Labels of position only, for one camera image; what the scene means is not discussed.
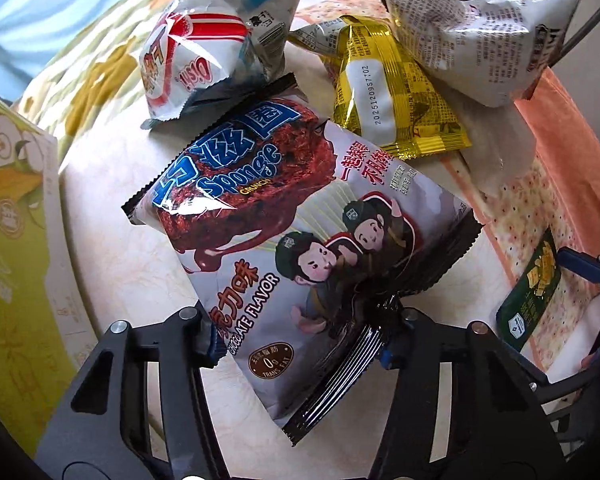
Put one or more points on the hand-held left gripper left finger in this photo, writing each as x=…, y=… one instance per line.
x=212, y=347

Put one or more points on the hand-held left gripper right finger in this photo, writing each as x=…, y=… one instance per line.
x=386, y=355

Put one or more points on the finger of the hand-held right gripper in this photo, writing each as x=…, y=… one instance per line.
x=577, y=265

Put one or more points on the grey chocolate snack packet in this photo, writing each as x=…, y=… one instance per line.
x=280, y=200

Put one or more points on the green cardboard box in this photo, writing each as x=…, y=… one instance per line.
x=15, y=240

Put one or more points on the dark green snack packet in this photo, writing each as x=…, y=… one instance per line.
x=530, y=300

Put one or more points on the gold snack packet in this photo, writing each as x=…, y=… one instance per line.
x=395, y=95

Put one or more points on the black stand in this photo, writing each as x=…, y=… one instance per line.
x=592, y=15

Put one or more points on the silver white snack packet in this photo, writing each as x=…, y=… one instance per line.
x=480, y=25

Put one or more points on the white red blue snack packet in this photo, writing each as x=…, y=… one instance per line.
x=205, y=55

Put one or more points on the floral striped blanket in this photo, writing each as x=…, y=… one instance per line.
x=95, y=50

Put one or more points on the light blue cloth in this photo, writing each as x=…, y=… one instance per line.
x=15, y=25

